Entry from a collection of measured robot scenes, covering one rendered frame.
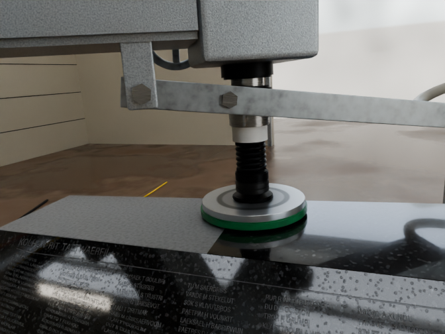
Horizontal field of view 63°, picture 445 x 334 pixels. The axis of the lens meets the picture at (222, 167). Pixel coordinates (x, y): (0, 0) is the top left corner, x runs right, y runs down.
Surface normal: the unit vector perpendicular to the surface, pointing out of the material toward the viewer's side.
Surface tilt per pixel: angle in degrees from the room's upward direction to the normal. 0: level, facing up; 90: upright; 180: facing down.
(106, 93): 90
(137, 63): 90
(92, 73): 90
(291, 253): 0
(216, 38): 90
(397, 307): 45
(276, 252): 0
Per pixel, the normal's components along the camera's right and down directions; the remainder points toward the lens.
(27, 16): 0.19, 0.22
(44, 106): 0.92, 0.04
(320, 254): -0.07, -0.97
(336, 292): -0.29, -0.52
